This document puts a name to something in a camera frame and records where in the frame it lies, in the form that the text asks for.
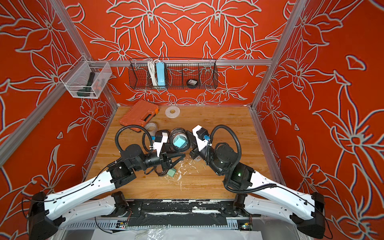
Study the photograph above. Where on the black wire wall basket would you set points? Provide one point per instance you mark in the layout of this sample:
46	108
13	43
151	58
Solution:
143	74

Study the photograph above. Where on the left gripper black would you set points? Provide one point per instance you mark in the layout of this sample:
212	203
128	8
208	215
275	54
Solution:
165	161

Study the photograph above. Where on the black item in basket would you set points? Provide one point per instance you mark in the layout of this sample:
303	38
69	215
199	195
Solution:
191	83

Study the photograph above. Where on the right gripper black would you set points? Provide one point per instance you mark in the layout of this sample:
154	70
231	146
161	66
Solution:
197	153

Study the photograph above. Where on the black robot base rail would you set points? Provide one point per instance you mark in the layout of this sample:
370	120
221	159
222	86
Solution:
204	214

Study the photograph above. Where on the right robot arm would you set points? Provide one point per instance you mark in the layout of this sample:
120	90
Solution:
221	150

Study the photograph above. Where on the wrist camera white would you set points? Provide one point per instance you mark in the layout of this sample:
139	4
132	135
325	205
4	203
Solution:
202	137
160	138

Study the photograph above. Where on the orange tool case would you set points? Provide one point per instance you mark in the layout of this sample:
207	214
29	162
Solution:
140	114

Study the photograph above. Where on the blue power bank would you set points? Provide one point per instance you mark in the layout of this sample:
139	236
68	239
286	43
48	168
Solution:
160	68

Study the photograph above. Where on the white tape roll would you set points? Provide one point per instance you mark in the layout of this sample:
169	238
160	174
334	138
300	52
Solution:
172	112

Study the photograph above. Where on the clear acrylic wall bin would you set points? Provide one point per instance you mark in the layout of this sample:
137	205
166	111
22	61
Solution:
77	75

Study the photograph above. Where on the clear tape roll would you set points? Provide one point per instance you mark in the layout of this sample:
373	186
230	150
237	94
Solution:
151	127

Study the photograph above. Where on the green charger cube left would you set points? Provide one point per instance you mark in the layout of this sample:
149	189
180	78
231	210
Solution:
171	172

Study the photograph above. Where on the teal charger cube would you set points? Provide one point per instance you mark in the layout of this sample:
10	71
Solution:
180	141

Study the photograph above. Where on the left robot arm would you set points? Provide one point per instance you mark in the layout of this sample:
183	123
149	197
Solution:
46	212

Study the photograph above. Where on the dark green tool in bin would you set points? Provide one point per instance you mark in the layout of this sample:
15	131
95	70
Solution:
86	91

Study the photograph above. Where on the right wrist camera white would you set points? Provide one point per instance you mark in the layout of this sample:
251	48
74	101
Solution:
202	137

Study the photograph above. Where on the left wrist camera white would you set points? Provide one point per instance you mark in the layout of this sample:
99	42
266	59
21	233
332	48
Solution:
160	138

